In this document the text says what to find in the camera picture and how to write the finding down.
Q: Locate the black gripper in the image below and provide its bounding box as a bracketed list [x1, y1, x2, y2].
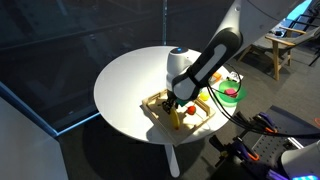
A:
[162, 91, 178, 114]

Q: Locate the yellow banana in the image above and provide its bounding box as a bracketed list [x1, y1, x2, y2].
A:
[169, 111, 180, 130]

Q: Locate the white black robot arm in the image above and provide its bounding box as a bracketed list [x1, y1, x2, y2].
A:
[162, 0, 304, 114]

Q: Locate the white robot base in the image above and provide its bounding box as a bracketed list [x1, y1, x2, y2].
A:
[280, 141, 320, 180]

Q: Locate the wooden slatted tray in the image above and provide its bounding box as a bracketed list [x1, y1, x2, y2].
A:
[142, 90, 216, 146]

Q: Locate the small red ball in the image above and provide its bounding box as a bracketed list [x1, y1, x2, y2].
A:
[187, 106, 196, 115]

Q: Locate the yellow lemon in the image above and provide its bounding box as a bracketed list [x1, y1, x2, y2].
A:
[199, 92, 210, 101]

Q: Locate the white round table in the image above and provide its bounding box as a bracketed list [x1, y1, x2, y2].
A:
[93, 45, 241, 179]

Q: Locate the orange cube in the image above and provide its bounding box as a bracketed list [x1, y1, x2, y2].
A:
[210, 72, 222, 83]

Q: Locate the green plastic bowl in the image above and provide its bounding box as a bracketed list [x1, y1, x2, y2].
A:
[215, 80, 247, 107]

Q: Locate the pink cube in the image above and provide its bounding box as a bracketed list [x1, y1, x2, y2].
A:
[224, 88, 238, 98]

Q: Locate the white patterned box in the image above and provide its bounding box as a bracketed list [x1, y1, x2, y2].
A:
[227, 71, 243, 83]

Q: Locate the purple orange clamp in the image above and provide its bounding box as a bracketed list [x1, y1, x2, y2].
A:
[253, 112, 277, 133]

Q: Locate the wooden chair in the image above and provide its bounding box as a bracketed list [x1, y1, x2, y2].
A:
[238, 27, 320, 80]

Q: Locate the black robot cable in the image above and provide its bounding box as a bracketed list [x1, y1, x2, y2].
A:
[205, 63, 320, 139]

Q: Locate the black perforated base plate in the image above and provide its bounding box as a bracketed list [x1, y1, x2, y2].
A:
[233, 105, 320, 168]

